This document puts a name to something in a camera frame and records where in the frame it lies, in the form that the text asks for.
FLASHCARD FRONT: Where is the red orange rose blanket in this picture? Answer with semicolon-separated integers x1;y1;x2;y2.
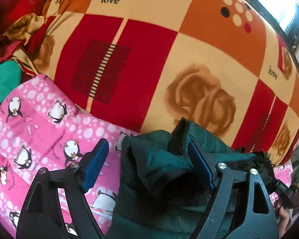
13;0;299;166

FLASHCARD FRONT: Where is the green cloth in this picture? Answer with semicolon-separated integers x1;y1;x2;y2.
0;61;22;104

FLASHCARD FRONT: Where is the dark green puffer jacket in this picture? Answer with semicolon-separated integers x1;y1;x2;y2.
106;119;274;238

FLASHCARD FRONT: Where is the person's right hand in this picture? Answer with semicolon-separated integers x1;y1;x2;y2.
274;203;290;238

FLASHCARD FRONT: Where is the pink penguin blanket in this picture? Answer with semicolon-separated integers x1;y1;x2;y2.
0;74;293;239

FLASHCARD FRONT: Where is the red clothes pile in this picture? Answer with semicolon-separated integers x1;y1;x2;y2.
0;0;53;63

